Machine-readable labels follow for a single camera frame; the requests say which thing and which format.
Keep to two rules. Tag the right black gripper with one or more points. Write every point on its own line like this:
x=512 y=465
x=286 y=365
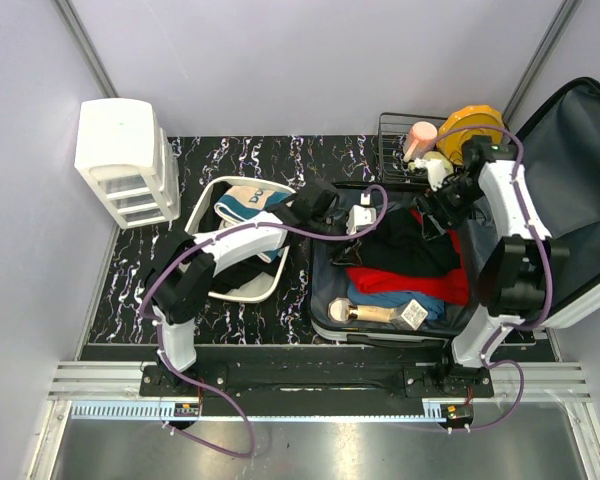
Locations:
x=431 y=201

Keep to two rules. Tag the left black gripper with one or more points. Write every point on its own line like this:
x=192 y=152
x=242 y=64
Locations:
x=343 y=221

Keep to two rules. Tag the black garment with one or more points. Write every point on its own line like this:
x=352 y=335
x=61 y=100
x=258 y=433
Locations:
x=397 y=246
x=249 y=278

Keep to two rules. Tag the black white space suitcase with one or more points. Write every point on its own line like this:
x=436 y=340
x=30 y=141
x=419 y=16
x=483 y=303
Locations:
x=562 y=161

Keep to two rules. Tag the red cloth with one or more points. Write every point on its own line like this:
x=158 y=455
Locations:
x=452 y=288

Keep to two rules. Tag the teal white towel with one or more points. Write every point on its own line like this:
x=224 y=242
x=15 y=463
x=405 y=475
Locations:
x=241 y=203

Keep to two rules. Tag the white plastic basin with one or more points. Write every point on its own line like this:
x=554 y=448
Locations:
x=261 y=236

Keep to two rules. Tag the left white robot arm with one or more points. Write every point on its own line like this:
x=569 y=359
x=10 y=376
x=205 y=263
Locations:
x=179 y=282

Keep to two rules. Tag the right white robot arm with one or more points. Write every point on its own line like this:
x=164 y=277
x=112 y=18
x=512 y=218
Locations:
x=515 y=287

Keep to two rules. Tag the green ceramic mug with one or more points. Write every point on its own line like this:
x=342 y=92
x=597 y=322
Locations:
x=436 y=155

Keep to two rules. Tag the yellow round plate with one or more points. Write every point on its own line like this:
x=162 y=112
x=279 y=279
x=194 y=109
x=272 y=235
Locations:
x=470 y=121

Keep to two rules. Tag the pink plastic cup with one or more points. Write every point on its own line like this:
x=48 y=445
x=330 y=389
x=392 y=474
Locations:
x=420 y=135

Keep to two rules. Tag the cream gold tube bottle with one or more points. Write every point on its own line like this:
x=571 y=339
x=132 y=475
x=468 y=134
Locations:
x=373 y=314

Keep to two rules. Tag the grey square box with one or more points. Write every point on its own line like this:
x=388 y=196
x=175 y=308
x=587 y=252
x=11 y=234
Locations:
x=412 y=315

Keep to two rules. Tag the white drawer organizer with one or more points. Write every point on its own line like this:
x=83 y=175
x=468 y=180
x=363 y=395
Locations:
x=124 y=156

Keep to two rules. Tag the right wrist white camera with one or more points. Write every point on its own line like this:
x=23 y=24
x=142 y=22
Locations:
x=435 y=172

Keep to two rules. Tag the wrist white camera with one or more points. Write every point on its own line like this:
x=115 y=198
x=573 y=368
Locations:
x=361 y=215
x=435 y=172

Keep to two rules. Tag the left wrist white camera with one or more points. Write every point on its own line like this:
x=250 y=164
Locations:
x=361 y=215

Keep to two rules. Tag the black wire dish rack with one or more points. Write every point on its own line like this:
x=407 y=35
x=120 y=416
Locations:
x=392 y=132

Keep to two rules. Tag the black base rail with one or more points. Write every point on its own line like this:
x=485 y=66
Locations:
x=409 y=369

